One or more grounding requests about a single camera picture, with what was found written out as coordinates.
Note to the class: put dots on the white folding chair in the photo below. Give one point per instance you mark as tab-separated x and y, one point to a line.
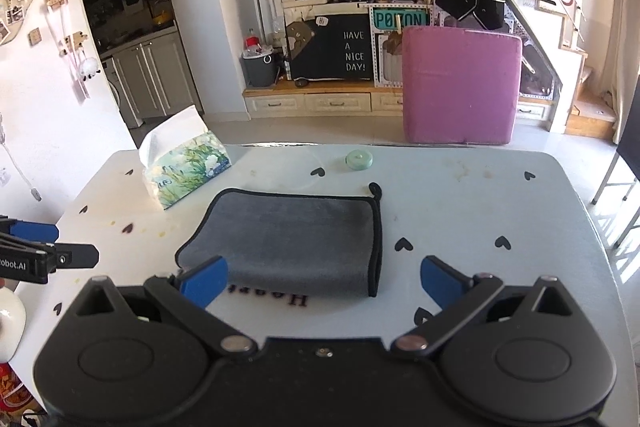
627	157

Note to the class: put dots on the grey trash bin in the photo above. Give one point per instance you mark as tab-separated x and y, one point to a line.
260	72

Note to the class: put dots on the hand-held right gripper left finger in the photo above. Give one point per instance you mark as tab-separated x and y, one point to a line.
205	279

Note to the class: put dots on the white staircase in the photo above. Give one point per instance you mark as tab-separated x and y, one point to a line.
570	72

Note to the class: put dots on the small green round lid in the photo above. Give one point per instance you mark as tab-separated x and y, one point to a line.
360	159

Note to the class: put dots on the grey towel with black trim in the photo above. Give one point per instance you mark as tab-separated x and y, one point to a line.
290	237

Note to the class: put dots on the toy sheep wall hanging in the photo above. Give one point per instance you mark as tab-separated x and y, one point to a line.
90	69

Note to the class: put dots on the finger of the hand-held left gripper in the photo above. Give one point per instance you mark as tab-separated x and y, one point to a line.
35	232
75	256

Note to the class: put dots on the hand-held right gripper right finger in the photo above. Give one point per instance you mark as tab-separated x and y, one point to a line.
442	277

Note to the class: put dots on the grey kitchen cabinet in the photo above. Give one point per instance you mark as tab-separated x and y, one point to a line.
160	77

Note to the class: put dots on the red snack packet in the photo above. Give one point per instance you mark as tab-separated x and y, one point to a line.
12	387

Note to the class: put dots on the floral tissue pack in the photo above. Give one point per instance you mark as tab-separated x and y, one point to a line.
185	167

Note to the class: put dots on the teal sign plate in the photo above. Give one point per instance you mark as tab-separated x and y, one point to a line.
400	19

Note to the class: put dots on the black cabinet with white lettering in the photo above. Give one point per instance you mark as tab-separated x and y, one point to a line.
340	52

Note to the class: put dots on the white rounded jar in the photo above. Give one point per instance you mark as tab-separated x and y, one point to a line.
11	327

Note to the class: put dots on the wooden platform with drawers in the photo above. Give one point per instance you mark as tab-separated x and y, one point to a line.
320	101

